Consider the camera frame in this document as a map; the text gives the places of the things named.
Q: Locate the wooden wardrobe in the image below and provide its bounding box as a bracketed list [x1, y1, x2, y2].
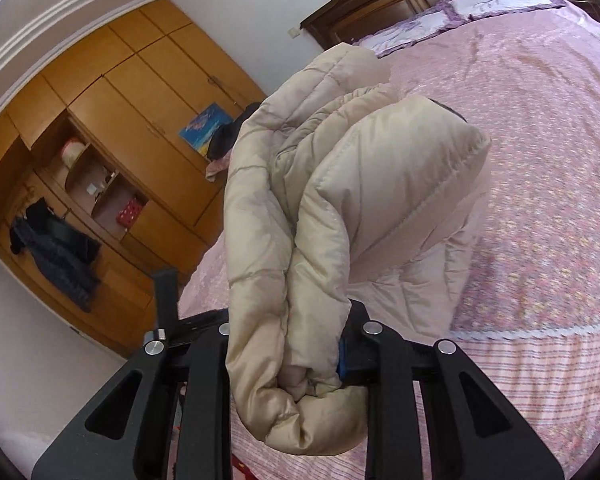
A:
[0, 0, 268, 358]

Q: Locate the blue painting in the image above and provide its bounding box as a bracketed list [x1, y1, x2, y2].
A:
[178, 101, 233, 153]

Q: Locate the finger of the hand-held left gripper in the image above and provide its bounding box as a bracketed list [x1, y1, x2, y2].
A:
[151, 267, 181, 336]

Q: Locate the beige down jacket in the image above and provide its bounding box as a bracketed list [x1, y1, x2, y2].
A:
[222, 42, 493, 458]

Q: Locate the dark hanging jacket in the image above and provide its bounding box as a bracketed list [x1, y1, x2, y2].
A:
[9, 197, 102, 313]

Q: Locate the pink floral cloth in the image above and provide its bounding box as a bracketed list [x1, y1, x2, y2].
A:
[205, 152, 233, 181]

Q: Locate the red dotted box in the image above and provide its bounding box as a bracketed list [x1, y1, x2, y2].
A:
[116, 197, 148, 228]

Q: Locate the white canister with red lid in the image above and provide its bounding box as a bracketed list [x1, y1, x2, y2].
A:
[60, 136, 88, 168]

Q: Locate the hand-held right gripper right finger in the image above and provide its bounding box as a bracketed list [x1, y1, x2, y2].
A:
[337, 300, 566, 480]

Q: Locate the white purple frilled pillow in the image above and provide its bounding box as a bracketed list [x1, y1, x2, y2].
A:
[357, 9, 468, 58]
[447, 0, 566, 22]

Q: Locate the dark wooden headboard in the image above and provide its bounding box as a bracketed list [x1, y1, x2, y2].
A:
[300, 0, 548, 51]

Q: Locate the pink floral bedspread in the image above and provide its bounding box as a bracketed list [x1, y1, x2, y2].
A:
[177, 0, 600, 480]

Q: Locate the dark clothes pile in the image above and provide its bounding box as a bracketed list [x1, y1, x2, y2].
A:
[207, 101, 263, 161]

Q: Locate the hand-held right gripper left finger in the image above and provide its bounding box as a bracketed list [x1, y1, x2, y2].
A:
[31, 310, 231, 480]

